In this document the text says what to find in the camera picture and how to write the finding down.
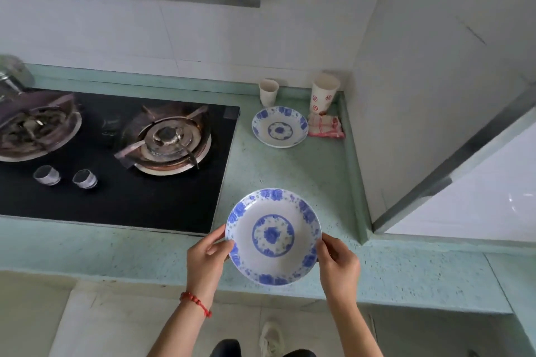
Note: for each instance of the person's left hand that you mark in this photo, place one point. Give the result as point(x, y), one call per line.
point(203, 262)

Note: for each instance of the person's right hand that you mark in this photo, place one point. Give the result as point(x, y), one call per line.
point(341, 271)

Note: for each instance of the person's left thumb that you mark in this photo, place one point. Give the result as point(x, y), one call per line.
point(221, 247)

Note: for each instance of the person's right thumb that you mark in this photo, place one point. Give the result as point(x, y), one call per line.
point(324, 251)

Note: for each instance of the large blue floral plate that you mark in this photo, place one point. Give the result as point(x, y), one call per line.
point(273, 235)

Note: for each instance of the person's left forearm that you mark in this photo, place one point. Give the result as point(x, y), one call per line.
point(182, 327)

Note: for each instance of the person's right forearm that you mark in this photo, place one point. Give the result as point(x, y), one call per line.
point(354, 327)

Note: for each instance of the black glass gas stove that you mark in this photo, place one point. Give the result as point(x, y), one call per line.
point(167, 197)

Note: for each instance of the dark trousers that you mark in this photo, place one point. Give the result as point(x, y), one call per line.
point(226, 349)

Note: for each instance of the white shoe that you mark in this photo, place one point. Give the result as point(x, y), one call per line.
point(271, 340)

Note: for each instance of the gas burner with pan support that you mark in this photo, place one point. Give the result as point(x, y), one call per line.
point(167, 141)
point(35, 126)

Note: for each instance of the red and white cloth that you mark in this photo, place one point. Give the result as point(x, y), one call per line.
point(325, 125)

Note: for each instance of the small blue floral plate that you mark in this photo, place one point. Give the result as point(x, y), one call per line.
point(279, 126)

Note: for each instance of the silver stove knob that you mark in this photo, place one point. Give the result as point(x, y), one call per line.
point(47, 175)
point(85, 179)

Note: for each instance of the red flowered paper cup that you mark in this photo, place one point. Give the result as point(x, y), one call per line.
point(323, 95)

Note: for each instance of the plain white paper cup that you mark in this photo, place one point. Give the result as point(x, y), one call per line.
point(268, 93)

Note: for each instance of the grey metal window frame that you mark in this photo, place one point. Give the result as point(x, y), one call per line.
point(456, 160)

